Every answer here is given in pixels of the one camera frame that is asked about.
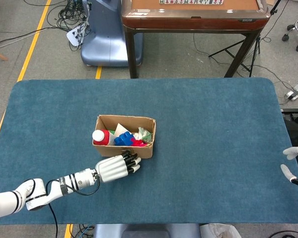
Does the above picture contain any blue felt table cover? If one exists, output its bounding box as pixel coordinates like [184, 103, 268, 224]
[0, 77, 298, 226]

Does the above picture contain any red juice bottle white cap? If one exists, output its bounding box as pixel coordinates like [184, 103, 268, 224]
[92, 129, 115, 146]

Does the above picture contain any blue floor cable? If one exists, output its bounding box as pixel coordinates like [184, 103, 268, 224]
[74, 224, 95, 238]

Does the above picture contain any open brown cardboard box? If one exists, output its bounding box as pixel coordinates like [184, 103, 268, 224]
[92, 114, 156, 159]

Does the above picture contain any green white packet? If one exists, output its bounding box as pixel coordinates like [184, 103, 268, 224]
[138, 126, 153, 144]

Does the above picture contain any white floor power strip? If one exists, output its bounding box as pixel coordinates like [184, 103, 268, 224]
[285, 82, 298, 101]

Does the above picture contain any brown mahjong table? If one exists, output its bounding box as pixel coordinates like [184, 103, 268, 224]
[121, 0, 271, 79]

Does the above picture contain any red yellow paper flower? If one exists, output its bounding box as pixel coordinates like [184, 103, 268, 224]
[130, 138, 149, 147]

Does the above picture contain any black tripod stand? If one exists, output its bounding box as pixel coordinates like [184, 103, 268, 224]
[208, 0, 284, 77]

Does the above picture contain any row of face-up mahjong tiles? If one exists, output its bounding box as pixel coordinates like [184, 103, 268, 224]
[159, 0, 224, 5]

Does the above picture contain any black cable bundle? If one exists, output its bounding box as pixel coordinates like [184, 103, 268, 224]
[47, 0, 91, 32]

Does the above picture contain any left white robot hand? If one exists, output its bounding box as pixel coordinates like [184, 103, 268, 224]
[94, 151, 142, 183]

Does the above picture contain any clear plastic bag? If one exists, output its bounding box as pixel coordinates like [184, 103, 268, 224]
[200, 223, 242, 238]

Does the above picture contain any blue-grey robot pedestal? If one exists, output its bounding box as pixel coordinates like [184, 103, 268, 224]
[80, 0, 144, 67]

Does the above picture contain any long black floor cable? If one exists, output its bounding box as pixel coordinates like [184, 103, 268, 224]
[0, 26, 65, 48]

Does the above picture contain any blue toy brick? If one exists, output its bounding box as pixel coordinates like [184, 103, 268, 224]
[113, 132, 135, 146]

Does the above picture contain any white power strip with plugs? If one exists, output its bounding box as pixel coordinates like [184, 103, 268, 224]
[66, 24, 86, 47]

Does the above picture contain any white paper card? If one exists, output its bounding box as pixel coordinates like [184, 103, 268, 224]
[114, 123, 127, 136]

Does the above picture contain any grey-blue robot body base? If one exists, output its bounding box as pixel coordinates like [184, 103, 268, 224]
[93, 224, 201, 238]

